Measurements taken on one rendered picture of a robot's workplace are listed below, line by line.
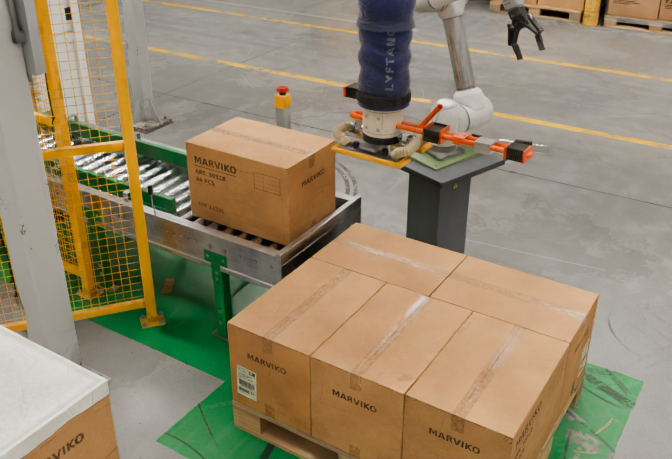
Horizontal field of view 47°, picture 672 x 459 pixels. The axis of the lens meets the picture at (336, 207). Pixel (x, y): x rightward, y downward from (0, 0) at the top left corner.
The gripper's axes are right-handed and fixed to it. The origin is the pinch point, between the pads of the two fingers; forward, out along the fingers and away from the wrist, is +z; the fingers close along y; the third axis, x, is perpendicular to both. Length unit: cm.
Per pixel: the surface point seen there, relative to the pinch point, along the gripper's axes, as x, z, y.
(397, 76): -71, -6, -4
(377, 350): -119, 90, -8
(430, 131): -67, 19, -1
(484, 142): -57, 29, 16
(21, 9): -191, -71, -45
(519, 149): -52, 36, 28
